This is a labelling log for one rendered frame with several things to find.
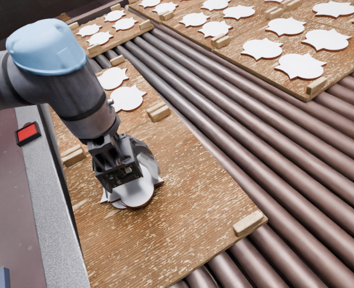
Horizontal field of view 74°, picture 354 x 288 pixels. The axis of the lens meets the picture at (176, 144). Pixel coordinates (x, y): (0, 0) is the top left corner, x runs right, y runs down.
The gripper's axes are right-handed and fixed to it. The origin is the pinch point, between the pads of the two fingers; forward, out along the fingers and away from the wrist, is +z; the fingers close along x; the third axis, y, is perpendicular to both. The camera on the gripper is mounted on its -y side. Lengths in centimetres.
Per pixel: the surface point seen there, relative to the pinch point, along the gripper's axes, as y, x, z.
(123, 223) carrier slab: 8.2, -5.0, 2.4
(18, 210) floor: -87, -109, 96
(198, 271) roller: 22.3, 6.6, 4.0
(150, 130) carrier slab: -16.2, 7.2, 2.4
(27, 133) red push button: -37.1, -32.0, 3.1
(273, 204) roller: 16.3, 25.6, 4.0
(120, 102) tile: -32.7, 1.2, 1.5
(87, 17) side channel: -127, -5, 2
